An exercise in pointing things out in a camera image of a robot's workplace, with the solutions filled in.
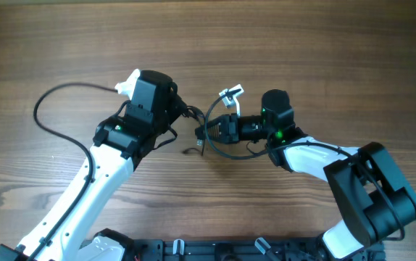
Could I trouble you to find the black USB cable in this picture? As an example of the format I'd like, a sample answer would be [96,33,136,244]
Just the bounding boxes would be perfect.
[181,104,209,157]

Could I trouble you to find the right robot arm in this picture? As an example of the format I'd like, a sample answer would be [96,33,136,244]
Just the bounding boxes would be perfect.
[195,89,416,260]

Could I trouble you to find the left camera black cable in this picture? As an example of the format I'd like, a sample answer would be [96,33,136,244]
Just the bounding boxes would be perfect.
[26,82,119,261]

